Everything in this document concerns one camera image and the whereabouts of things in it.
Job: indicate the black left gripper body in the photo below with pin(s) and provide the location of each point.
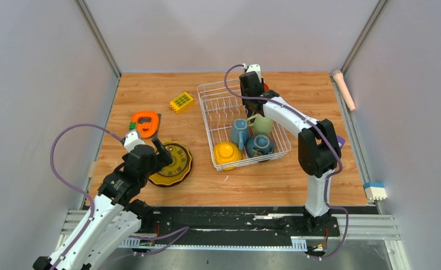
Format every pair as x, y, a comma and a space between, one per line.
144, 178

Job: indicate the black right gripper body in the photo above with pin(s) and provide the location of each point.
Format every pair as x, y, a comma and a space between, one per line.
246, 102

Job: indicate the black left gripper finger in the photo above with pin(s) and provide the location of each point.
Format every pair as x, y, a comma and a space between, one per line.
161, 148
159, 161

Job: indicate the olive patterned plate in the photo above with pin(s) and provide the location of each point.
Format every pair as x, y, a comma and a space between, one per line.
180, 160

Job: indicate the yellow dotted plate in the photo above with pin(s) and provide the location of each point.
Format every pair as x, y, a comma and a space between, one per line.
161, 181

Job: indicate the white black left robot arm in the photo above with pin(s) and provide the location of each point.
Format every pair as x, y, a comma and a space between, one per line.
114, 212

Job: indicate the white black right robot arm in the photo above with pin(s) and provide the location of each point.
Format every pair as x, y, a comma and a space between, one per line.
318, 147

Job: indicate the light green mug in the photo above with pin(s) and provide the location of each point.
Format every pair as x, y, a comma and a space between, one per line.
261, 125

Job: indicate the blue dotted mug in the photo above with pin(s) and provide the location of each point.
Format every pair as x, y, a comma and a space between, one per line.
239, 133

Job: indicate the yellow ribbed bowl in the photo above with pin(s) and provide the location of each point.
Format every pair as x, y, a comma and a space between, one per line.
227, 156

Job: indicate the yellow toy block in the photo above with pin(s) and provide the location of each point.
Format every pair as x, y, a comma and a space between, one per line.
181, 103

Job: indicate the dark blue floral bowl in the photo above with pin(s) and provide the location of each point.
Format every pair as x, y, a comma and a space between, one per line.
259, 145

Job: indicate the white blue toy block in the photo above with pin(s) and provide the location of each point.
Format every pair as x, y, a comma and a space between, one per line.
375, 191

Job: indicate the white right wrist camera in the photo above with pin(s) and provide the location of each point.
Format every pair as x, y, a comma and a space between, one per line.
253, 67

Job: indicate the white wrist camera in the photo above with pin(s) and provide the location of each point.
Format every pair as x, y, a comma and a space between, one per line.
253, 67
132, 139

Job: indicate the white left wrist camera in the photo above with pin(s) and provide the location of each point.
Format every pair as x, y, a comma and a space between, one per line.
132, 139

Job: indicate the orange handle toy on pad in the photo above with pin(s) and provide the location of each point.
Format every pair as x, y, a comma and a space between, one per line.
146, 123

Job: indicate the white wire dish rack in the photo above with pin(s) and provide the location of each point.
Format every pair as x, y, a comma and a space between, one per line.
219, 110

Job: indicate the pink cylinder handle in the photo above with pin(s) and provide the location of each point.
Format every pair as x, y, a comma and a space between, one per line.
338, 77

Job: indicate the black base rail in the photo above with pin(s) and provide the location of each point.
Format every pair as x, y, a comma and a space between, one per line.
279, 228

